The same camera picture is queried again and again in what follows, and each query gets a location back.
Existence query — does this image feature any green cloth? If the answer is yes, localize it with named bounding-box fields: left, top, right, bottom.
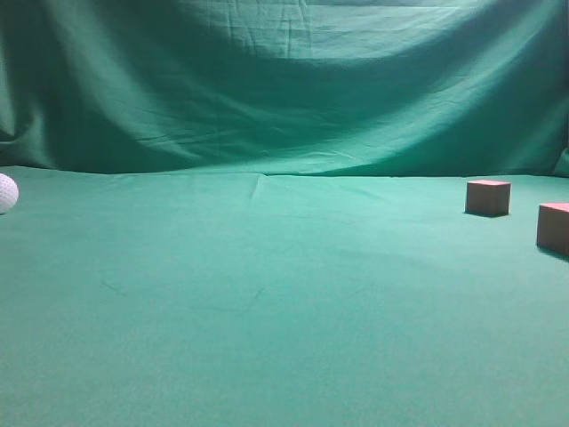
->
left=1, top=1, right=568, bottom=426

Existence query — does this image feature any red cube block at edge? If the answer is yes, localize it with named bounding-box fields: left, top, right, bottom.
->
left=536, top=203, right=568, bottom=255

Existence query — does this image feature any white golf ball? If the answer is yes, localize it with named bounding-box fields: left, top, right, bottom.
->
left=0, top=173, right=20, bottom=214

